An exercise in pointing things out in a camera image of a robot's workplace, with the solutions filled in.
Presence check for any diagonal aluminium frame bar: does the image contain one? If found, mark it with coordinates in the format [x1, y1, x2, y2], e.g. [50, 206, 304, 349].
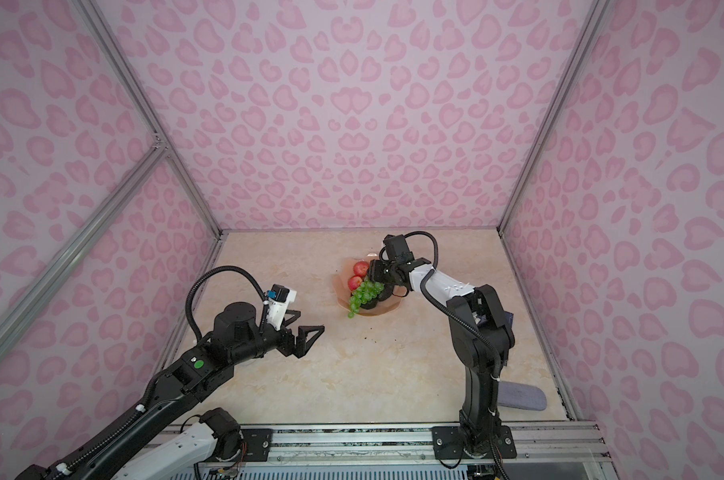
[0, 141, 167, 365]

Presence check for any purple grey pad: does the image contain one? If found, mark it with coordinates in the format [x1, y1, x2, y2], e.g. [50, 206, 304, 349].
[497, 381, 548, 411]

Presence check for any red apple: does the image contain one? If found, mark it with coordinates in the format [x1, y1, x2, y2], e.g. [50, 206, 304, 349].
[352, 261, 370, 278]
[347, 275, 364, 292]

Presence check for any red apple front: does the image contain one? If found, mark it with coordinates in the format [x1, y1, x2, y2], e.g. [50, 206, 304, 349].
[347, 275, 364, 292]

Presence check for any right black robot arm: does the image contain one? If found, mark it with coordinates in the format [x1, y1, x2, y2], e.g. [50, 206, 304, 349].
[369, 231, 517, 462]

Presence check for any dark avocado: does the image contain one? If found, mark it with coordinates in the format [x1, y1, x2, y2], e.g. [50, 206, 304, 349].
[377, 284, 396, 302]
[360, 296, 379, 310]

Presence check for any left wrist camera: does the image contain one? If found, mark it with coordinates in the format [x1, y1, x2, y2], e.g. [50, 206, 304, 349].
[265, 284, 297, 331]

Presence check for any green grape bunch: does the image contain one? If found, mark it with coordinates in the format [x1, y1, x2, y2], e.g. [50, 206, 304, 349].
[348, 279, 384, 318]

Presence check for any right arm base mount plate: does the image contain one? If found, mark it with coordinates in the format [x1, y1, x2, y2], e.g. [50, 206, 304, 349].
[430, 425, 518, 461]

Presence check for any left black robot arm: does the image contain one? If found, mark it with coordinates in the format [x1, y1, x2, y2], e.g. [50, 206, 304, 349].
[17, 302, 325, 479]

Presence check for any pink flower-shaped fruit bowl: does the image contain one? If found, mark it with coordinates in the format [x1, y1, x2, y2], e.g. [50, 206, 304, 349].
[332, 255, 405, 318]

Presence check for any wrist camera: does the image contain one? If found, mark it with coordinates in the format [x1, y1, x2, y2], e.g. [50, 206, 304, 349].
[383, 235, 413, 263]
[265, 284, 297, 331]

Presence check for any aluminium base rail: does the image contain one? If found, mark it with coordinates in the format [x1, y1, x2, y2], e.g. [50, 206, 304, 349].
[176, 421, 617, 479]

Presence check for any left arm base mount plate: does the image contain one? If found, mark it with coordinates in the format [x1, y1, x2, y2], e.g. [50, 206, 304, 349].
[240, 428, 274, 463]

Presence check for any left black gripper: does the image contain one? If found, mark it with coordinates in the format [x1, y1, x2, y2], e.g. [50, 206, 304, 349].
[232, 307, 325, 368]

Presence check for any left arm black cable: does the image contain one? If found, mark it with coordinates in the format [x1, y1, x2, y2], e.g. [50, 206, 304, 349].
[184, 265, 268, 344]

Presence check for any dark blue booklet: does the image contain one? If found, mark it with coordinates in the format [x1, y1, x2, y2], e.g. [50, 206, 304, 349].
[504, 311, 516, 364]

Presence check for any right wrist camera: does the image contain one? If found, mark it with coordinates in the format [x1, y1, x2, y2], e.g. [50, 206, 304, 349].
[383, 235, 413, 263]

